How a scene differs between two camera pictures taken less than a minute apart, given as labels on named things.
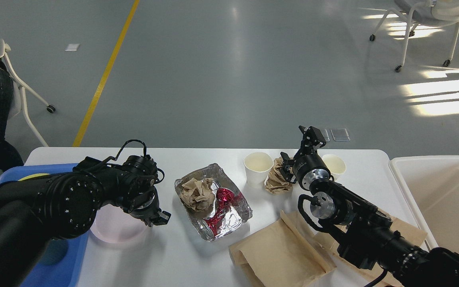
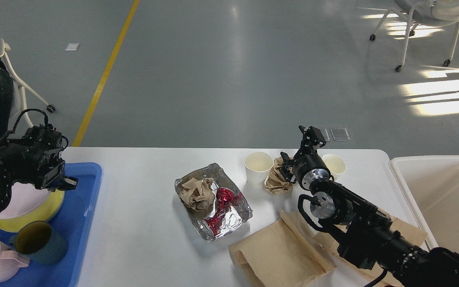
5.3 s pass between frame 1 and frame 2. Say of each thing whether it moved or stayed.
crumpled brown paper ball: stayed
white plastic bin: stayed
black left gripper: moved
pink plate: moved
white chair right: stayed
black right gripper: stayed
